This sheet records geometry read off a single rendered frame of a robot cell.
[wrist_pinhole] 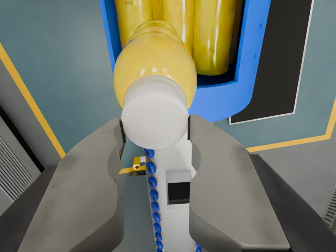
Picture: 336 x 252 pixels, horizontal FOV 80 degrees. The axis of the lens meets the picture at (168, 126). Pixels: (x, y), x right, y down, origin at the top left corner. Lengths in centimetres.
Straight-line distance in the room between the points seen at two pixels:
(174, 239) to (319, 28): 167
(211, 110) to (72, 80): 148
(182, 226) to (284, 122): 137
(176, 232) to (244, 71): 95
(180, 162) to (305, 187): 221
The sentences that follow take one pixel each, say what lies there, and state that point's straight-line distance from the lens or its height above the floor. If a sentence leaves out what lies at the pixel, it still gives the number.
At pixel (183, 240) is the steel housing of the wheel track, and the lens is 123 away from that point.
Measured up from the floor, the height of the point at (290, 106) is 15.
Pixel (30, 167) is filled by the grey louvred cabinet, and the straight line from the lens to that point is 215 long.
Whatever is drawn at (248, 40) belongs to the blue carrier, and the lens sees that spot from 33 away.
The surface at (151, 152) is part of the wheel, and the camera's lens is 69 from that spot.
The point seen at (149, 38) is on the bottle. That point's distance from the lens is 16.
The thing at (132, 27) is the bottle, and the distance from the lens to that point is 42.
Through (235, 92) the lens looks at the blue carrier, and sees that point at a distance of 34.
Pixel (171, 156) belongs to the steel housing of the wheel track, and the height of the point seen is 93.
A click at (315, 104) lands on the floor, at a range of 215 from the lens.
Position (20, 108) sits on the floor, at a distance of 203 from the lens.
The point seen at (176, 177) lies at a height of 96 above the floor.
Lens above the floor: 151
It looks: 58 degrees down
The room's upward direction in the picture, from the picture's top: 175 degrees clockwise
